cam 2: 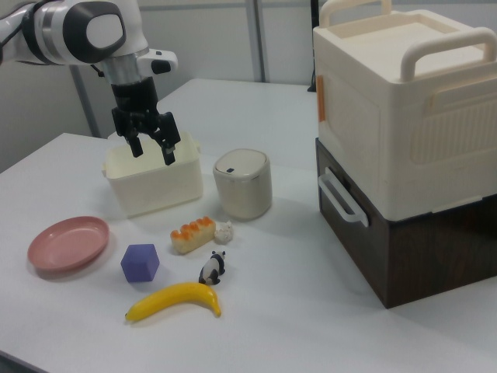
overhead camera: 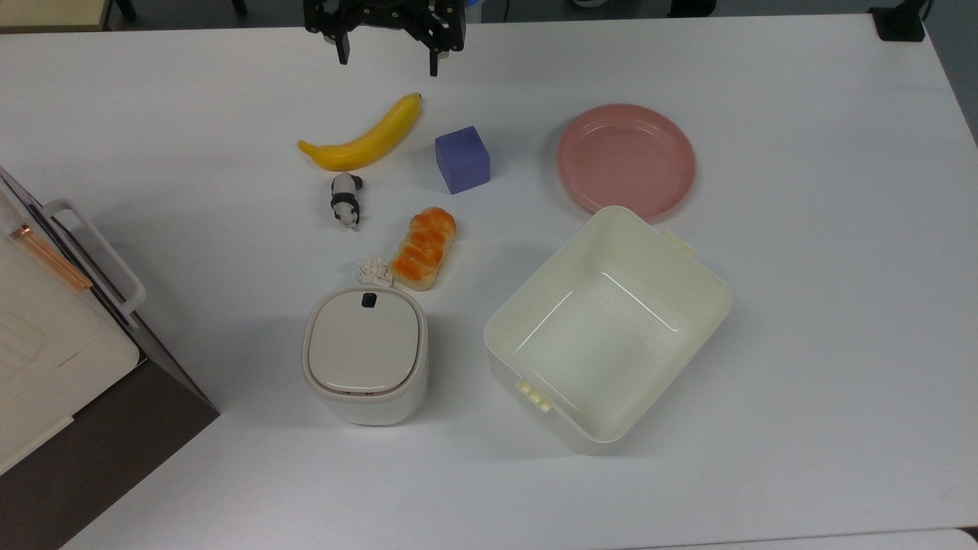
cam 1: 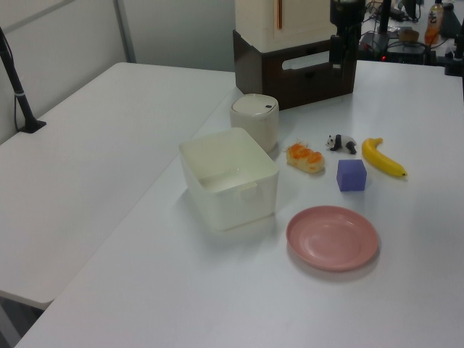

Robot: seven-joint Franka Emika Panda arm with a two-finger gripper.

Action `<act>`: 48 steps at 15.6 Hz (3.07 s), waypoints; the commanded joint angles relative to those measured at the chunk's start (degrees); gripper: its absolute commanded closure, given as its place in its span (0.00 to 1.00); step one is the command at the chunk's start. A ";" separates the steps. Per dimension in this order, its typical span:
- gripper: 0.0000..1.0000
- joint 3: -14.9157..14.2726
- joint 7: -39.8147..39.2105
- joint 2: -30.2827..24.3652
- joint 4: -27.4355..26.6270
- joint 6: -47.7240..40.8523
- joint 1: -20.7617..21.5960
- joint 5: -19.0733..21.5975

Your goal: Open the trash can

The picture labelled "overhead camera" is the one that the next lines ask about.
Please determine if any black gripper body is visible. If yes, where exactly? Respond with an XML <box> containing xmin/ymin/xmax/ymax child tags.
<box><xmin>303</xmin><ymin>0</ymin><xmax>467</xmax><ymax>53</ymax></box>

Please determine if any white lidded trash can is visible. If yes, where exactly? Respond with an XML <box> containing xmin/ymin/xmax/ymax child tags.
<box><xmin>302</xmin><ymin>286</ymin><xmax>429</xmax><ymax>426</ymax></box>

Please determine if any yellow banana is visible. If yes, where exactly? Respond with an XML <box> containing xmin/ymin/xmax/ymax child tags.
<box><xmin>297</xmin><ymin>92</ymin><xmax>423</xmax><ymax>172</ymax></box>

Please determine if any purple cube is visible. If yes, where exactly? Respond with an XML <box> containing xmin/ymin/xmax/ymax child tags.
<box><xmin>435</xmin><ymin>126</ymin><xmax>491</xmax><ymax>195</ymax></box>

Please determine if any panda toy figure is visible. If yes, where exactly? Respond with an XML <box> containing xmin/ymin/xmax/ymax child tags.
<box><xmin>330</xmin><ymin>172</ymin><xmax>364</xmax><ymax>231</ymax></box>

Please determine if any orange bread loaf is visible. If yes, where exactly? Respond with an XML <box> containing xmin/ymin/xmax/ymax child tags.
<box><xmin>391</xmin><ymin>206</ymin><xmax>458</xmax><ymax>293</ymax></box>

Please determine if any pink plate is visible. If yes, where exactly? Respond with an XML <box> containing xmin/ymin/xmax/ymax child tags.
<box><xmin>556</xmin><ymin>104</ymin><xmax>697</xmax><ymax>222</ymax></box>

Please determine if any crumpled white paper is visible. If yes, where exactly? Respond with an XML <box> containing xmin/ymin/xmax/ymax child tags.
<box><xmin>356</xmin><ymin>256</ymin><xmax>394</xmax><ymax>290</ymax></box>

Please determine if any wooden table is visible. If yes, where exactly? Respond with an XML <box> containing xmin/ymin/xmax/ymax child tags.
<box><xmin>0</xmin><ymin>0</ymin><xmax>114</xmax><ymax>33</ymax></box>

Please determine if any cream plastic bin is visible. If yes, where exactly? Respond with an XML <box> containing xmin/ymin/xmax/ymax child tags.
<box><xmin>484</xmin><ymin>205</ymin><xmax>734</xmax><ymax>455</ymax></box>

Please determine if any black table clamp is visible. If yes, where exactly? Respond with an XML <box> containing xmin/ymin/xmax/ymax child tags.
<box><xmin>870</xmin><ymin>0</ymin><xmax>934</xmax><ymax>43</ymax></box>

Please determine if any white appliance with handle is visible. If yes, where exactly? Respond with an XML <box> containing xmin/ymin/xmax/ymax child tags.
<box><xmin>0</xmin><ymin>164</ymin><xmax>222</xmax><ymax>550</ymax></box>

